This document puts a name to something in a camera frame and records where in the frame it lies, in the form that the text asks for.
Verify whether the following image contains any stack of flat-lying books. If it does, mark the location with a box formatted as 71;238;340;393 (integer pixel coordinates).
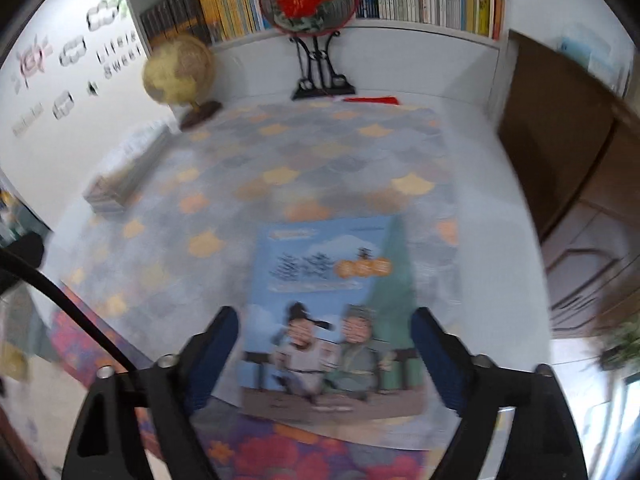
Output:
82;121;171;213

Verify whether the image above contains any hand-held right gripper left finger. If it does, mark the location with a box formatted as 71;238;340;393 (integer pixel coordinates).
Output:
62;305;240;480

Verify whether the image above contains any blue cartoon figures book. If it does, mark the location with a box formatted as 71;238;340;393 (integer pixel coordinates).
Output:
239;215;431;418

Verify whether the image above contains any row of yellow books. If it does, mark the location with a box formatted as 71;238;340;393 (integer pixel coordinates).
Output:
196;0;273;43

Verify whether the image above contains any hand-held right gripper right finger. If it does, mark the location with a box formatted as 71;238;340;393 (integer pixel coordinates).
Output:
411;306;589;480

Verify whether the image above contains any round embroidered fan on stand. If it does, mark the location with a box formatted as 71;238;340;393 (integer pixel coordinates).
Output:
257;0;358;102

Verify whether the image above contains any red paper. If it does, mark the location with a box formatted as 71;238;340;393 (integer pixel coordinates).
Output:
342;95;401;107

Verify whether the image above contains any white bookshelf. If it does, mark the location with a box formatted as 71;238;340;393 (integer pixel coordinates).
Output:
117;0;511;56

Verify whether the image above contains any green floor plant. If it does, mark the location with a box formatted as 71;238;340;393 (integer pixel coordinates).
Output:
597;320;640;376

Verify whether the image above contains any brown wooden cabinet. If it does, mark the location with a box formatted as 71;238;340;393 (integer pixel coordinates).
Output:
497;30;640;341

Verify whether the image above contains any yellow globe on wooden base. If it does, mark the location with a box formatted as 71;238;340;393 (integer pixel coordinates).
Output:
141;34;223;132

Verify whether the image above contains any light blue tissue box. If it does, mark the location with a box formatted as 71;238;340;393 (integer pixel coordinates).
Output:
557;35;631;96

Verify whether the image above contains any row of dark brown books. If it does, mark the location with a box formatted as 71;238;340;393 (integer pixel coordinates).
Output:
139;0;213;48

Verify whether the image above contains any wall sticker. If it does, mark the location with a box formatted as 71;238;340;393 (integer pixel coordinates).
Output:
10;0;143;136

